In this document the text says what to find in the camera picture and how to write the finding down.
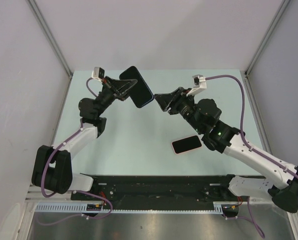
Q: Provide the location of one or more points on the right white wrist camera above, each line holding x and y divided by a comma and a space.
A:
199, 85

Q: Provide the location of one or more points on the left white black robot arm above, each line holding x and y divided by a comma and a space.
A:
52, 170

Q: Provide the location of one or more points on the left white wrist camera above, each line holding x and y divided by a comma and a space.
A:
98, 73

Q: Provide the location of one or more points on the aluminium frame post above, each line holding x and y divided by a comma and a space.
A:
268, 34
37, 13

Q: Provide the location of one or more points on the right aluminium frame post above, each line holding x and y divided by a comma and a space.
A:
268, 34

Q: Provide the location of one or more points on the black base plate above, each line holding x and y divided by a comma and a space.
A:
163, 193

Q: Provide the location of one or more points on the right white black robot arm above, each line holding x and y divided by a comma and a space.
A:
280, 183

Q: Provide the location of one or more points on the phone in pink case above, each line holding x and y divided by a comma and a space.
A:
186, 144

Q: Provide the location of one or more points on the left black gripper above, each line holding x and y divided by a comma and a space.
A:
119, 89

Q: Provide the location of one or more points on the blue phone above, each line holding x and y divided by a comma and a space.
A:
140, 94

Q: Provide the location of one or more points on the left aluminium frame post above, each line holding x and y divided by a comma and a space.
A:
37, 13

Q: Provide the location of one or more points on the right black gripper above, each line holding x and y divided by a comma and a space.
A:
166, 102

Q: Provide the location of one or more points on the aluminium front rail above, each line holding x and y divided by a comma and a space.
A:
34, 194

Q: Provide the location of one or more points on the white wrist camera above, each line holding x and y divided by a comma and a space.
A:
98, 73
199, 85

